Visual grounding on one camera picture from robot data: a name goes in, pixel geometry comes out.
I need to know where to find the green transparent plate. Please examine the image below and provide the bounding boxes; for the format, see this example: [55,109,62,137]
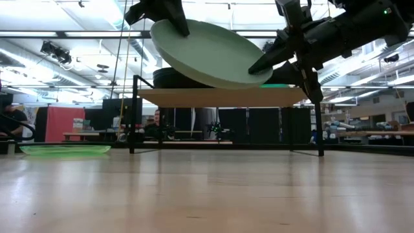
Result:
[19,144,112,159]

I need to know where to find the black aluminium rig frame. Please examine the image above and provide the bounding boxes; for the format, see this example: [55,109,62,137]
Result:
[0,140,414,157]

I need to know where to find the black room divider panels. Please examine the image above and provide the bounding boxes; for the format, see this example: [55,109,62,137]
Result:
[218,107,311,144]

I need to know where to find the black cable loop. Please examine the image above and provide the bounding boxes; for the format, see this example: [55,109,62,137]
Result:
[0,113,36,142]

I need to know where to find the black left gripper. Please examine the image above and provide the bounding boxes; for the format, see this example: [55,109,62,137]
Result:
[124,0,191,37]

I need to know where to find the black ceiling spotlights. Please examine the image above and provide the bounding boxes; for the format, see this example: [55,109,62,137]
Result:
[40,41,72,65]

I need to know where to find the black overhead light beam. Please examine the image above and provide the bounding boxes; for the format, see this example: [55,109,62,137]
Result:
[0,30,279,40]

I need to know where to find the black hanging cable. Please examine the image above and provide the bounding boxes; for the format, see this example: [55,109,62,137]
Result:
[109,0,129,100]

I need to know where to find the red partition panel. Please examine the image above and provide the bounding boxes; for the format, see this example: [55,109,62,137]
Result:
[45,106,86,143]

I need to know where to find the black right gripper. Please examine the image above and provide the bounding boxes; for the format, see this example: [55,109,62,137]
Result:
[248,0,350,104]

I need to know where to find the wooden shelf with black legs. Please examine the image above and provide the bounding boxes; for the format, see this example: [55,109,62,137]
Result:
[129,74,325,158]

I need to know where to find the colourful painted banner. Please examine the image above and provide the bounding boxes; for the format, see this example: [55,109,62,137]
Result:
[27,106,39,142]

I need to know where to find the long wooden background table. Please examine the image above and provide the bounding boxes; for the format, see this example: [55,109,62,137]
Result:
[336,130,414,137]

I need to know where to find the yellow hanging rope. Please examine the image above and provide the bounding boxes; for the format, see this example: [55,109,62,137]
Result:
[118,0,134,137]

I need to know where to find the light green plate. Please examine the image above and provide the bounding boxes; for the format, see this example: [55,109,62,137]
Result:
[150,18,274,91]

